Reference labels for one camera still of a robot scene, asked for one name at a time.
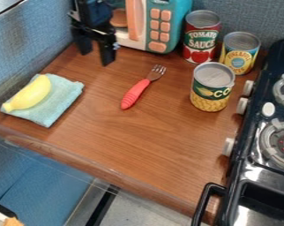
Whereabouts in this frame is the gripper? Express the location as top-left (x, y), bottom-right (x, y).
top-left (67, 0), bottom-right (121, 67)

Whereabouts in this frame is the red fork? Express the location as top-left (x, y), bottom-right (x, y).
top-left (119, 64), bottom-right (168, 111)

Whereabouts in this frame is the sky-blue cloth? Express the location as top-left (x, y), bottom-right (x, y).
top-left (0, 72), bottom-right (86, 129)

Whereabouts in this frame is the toy microwave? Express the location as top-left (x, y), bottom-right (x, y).
top-left (108, 0), bottom-right (194, 55)

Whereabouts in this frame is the yellow toy banana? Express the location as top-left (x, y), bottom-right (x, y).
top-left (2, 74), bottom-right (53, 113)

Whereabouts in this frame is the tomato sauce can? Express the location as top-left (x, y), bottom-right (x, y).
top-left (182, 9), bottom-right (224, 65)

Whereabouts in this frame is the corn can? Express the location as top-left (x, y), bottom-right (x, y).
top-left (189, 61), bottom-right (236, 113)

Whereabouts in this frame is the pineapple can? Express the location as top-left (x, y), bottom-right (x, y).
top-left (217, 31), bottom-right (263, 76)

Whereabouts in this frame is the toy stove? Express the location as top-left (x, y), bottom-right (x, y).
top-left (190, 38), bottom-right (284, 226)

